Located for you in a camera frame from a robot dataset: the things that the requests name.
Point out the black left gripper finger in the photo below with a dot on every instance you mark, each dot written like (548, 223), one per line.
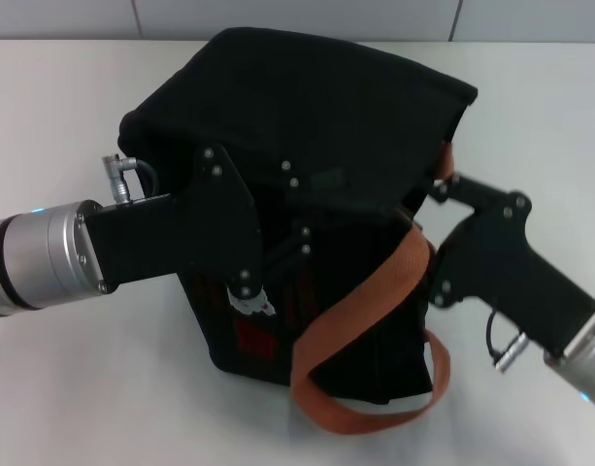
(328, 179)
(297, 247)

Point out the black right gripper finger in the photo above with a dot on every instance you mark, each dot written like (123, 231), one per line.
(467, 191)

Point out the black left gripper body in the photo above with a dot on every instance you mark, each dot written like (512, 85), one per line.
(190, 238)

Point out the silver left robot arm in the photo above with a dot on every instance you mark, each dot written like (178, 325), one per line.
(35, 257)

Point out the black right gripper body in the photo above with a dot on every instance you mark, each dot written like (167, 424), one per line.
(501, 262)

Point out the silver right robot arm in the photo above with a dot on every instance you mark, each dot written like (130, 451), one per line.
(583, 359)

